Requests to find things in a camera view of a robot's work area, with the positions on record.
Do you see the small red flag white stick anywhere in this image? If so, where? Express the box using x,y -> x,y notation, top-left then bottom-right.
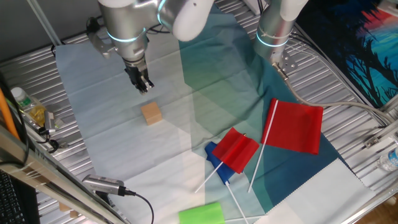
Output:
194,126 -> 261,194

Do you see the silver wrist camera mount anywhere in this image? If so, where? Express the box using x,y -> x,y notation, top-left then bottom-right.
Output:
86,17 -> 118,60

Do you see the blue flag with white stick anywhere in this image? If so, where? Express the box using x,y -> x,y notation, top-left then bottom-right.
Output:
204,141 -> 250,224

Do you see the thin aluminium pole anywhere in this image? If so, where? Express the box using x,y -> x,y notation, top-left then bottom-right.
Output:
26,0 -> 63,47

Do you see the large red flag white stick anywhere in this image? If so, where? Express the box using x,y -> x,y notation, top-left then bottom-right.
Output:
248,98 -> 325,194

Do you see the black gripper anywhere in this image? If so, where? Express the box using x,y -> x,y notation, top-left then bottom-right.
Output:
122,55 -> 155,95

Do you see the small wooden cube block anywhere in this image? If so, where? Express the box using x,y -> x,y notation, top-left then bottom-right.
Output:
140,101 -> 163,126

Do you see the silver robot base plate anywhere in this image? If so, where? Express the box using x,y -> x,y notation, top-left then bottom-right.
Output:
269,50 -> 299,76

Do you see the blue teal patterned tablecloth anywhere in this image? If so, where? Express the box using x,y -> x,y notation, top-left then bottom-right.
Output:
55,5 -> 377,224

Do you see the thick grey cable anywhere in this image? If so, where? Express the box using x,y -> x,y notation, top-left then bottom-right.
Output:
272,62 -> 393,124

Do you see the orange pole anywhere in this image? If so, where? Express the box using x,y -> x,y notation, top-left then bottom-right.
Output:
0,88 -> 20,141

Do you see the small silver clamp device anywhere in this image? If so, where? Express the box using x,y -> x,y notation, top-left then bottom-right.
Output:
37,109 -> 65,136

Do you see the colourful sunset tree poster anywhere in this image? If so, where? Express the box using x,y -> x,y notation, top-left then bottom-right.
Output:
295,0 -> 398,109

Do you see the clear water bottle blue label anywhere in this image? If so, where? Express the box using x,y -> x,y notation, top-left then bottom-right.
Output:
377,147 -> 398,172

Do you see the silver depth camera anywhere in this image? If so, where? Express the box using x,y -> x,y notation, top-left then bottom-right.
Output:
81,174 -> 127,197

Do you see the plastic bottle with green label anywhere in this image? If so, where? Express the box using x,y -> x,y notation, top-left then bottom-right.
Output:
11,86 -> 48,128

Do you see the black keyboard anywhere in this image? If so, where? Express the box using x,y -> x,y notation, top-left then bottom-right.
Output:
0,170 -> 40,224

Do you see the black camera cable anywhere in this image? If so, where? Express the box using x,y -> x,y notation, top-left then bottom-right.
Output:
124,189 -> 155,224

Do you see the aluminium corner bracket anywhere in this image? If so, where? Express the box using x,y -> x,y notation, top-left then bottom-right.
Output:
363,119 -> 398,149

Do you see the green flag with white stick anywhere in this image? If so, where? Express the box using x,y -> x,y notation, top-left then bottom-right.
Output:
178,202 -> 268,224

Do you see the aluminium frame beam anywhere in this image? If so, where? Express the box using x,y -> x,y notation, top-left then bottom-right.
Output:
0,124 -> 127,224

